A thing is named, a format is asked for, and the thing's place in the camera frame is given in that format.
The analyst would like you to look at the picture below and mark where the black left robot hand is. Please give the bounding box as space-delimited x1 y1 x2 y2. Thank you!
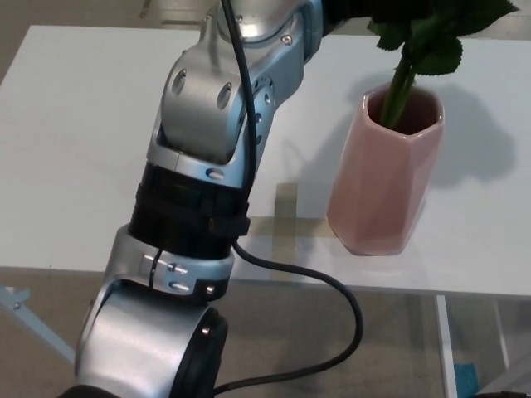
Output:
321 0 377 41

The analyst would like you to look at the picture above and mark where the pink artificial rose bouquet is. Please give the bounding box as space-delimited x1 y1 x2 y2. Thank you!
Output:
367 0 519 128

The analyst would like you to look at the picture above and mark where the pink faceted ceramic vase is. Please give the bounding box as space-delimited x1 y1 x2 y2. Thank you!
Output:
326 82 446 256

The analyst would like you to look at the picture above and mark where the white metal table leg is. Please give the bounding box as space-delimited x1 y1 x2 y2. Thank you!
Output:
495 300 514 370
435 294 455 398

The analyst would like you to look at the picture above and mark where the teal floor tape patch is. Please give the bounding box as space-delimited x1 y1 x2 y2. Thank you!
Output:
454 362 478 398

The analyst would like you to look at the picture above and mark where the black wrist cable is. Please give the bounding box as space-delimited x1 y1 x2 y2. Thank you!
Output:
211 0 365 393

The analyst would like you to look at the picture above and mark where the light blue metal frame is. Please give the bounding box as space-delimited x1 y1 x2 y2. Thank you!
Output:
0 285 78 366

